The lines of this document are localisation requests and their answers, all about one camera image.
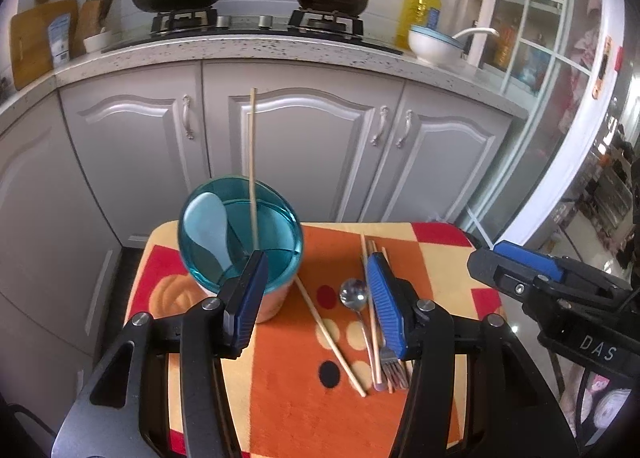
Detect silver cabinet handle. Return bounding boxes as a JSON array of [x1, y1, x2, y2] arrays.
[[181, 94, 196, 140], [396, 110, 413, 149], [370, 105, 390, 146]]

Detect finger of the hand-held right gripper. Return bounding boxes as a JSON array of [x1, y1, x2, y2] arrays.
[[492, 239, 565, 281], [467, 248, 551, 309]]

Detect white ladle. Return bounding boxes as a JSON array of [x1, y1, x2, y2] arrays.
[[450, 27, 500, 41]]

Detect yellow oil bottle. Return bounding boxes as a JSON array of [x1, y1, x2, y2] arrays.
[[396, 0, 443, 51]]

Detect narrow grey cabinet door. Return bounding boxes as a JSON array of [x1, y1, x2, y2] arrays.
[[59, 62, 211, 249]]

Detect teal translucent cup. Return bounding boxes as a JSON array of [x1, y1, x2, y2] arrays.
[[179, 175, 305, 324]]

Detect wide grey cabinet door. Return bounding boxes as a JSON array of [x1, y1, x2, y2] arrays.
[[201, 60, 405, 224]]

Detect grey side cabinet door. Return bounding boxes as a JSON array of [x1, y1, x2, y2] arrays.
[[0, 88, 123, 369]]

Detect small white bowl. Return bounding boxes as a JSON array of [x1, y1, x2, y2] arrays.
[[82, 28, 118, 54]]

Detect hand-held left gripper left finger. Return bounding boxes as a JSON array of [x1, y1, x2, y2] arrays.
[[50, 249, 271, 458]]

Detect wooden cutting board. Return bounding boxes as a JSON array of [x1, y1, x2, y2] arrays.
[[9, 0, 81, 91]]

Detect wooden knife block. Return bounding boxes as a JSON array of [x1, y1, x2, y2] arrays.
[[74, 0, 113, 56]]

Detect metal spoon copper handle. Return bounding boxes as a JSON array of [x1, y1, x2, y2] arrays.
[[339, 278, 377, 386]]

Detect black gas stove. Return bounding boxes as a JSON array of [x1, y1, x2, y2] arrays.
[[102, 8, 403, 56]]

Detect light blue plastic spoon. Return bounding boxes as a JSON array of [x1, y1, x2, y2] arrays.
[[184, 192, 248, 276]]

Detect white blue packet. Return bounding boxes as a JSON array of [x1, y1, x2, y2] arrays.
[[47, 13, 73, 70]]

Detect metal fork copper handle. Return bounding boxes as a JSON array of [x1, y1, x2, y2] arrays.
[[380, 246, 408, 394]]

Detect orange patterned mat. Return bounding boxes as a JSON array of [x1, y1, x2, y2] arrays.
[[124, 220, 506, 456]]

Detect pink white round object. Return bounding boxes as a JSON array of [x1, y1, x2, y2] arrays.
[[560, 370, 636, 449]]

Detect white bowl blue rim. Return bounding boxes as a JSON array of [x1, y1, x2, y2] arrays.
[[407, 24, 466, 65]]

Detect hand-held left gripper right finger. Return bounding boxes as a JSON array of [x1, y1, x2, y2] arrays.
[[365, 252, 581, 458]]

